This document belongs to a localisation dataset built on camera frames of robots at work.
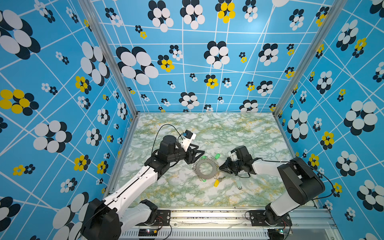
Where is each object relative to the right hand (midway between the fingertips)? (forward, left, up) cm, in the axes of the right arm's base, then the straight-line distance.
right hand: (220, 167), depth 90 cm
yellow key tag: (-9, +3, 0) cm, 10 cm away
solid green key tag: (+8, +1, 0) cm, 8 cm away
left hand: (0, +11, +22) cm, 25 cm away
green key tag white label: (+7, +10, 0) cm, 12 cm away
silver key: (-7, 0, 0) cm, 7 cm away
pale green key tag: (-10, -10, -1) cm, 14 cm away
